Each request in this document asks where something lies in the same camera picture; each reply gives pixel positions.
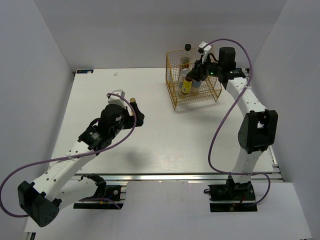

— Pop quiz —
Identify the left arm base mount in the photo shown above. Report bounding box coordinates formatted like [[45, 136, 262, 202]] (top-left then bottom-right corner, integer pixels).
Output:
[[73, 173, 126, 210]]

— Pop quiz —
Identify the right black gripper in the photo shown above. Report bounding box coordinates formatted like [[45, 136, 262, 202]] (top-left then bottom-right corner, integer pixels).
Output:
[[186, 55, 223, 82]]

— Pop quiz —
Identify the left blue table sticker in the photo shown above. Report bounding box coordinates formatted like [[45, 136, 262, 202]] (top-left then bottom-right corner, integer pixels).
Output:
[[76, 69, 94, 74]]

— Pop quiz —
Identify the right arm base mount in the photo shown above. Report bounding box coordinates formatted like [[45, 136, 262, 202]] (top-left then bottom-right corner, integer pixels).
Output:
[[203, 184, 258, 213]]

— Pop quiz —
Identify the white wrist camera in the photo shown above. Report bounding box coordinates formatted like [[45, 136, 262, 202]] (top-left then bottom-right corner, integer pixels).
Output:
[[197, 41, 212, 65], [106, 89, 125, 108]]

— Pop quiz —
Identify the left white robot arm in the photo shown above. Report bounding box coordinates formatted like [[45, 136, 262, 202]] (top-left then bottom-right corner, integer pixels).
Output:
[[17, 98, 145, 227]]

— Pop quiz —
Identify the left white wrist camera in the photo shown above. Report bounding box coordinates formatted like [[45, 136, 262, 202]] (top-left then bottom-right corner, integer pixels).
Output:
[[106, 89, 125, 108]]

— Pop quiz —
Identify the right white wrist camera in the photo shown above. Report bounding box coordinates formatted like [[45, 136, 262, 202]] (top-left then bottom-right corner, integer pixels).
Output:
[[197, 41, 212, 65]]

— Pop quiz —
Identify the small yellow label bottle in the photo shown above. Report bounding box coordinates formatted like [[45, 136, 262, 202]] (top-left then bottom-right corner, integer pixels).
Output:
[[129, 97, 137, 115], [180, 77, 193, 95]]

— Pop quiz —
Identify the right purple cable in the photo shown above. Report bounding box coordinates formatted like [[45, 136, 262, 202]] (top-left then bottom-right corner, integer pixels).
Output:
[[206, 38, 272, 207]]

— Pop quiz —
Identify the dark sauce bottle red label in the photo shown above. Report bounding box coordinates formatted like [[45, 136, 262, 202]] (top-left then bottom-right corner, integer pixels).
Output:
[[179, 43, 192, 70]]

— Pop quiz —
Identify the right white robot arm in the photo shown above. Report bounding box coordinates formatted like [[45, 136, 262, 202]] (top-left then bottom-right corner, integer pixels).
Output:
[[187, 45, 278, 200]]

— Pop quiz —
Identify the yellow wire basket rack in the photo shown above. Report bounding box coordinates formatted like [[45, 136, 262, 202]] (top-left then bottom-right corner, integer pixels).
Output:
[[165, 48, 222, 109]]

